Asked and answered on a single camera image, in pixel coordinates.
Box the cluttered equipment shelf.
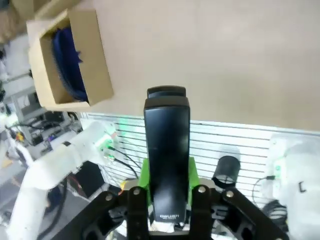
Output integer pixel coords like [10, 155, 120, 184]
[0, 74, 83, 156]

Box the brown cardboard box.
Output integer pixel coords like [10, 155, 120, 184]
[9, 0, 115, 113]

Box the black equipment box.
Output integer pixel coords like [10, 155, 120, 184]
[74, 160, 106, 198]

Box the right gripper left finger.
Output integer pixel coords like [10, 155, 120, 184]
[53, 158, 151, 240]

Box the white slatted panel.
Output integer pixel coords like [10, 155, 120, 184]
[79, 112, 320, 201]

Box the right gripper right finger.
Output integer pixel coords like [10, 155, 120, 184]
[188, 157, 289, 240]

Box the blue cloth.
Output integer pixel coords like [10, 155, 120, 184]
[51, 26, 89, 102]

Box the black stapler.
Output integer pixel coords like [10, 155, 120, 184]
[143, 85, 192, 223]

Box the black cylindrical tube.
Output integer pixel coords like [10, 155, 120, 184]
[211, 155, 242, 189]

